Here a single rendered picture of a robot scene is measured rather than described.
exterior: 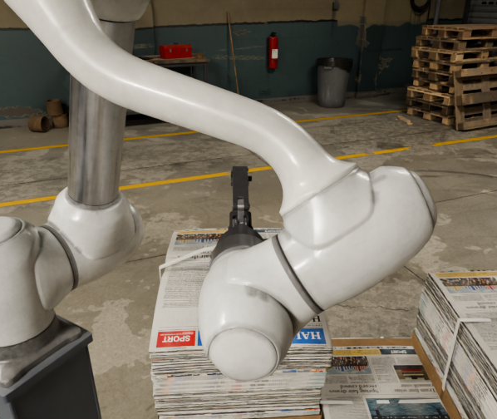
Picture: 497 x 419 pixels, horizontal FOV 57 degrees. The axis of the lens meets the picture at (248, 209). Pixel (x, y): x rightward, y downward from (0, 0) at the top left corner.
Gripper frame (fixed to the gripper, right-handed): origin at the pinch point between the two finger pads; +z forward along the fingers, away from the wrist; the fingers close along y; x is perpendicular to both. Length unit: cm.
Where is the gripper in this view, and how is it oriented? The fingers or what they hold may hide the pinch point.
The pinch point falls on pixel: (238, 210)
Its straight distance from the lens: 83.5
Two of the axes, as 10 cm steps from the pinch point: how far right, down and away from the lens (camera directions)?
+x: 10.0, 0.0, 0.4
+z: -0.4, -3.5, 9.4
